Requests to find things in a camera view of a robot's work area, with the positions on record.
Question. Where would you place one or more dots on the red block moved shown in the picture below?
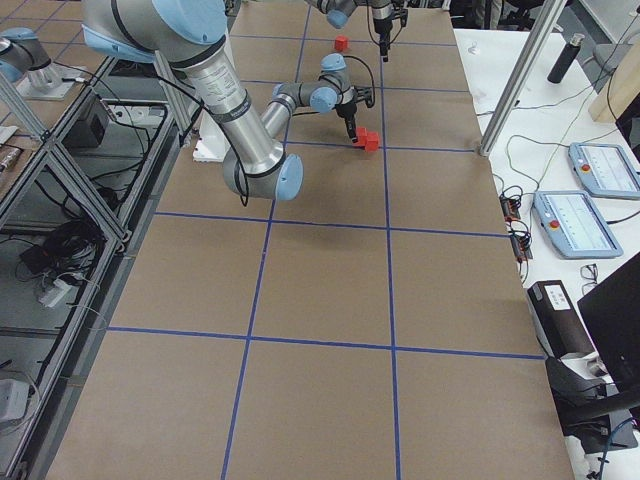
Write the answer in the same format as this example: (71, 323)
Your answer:
(372, 141)
(361, 137)

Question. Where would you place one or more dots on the black water bottle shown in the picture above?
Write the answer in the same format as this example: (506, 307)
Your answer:
(565, 59)

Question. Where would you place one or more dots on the teach pendant nearer blue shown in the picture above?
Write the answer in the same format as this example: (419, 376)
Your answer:
(575, 226)

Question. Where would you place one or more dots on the teach pendant farther blue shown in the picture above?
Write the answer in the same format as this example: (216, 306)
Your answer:
(605, 170)

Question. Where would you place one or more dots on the eyeglasses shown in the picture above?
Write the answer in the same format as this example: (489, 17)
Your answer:
(589, 274)

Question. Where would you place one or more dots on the black box with label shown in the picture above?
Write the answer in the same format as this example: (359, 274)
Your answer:
(559, 330)

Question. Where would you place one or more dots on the black monitor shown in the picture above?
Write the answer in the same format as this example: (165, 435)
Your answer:
(610, 312)

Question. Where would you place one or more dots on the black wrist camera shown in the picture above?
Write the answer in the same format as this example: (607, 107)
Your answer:
(367, 95)

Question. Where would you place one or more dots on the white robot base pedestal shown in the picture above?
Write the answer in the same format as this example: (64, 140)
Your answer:
(212, 145)

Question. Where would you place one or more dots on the aluminium frame post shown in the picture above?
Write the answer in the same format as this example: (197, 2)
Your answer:
(536, 40)

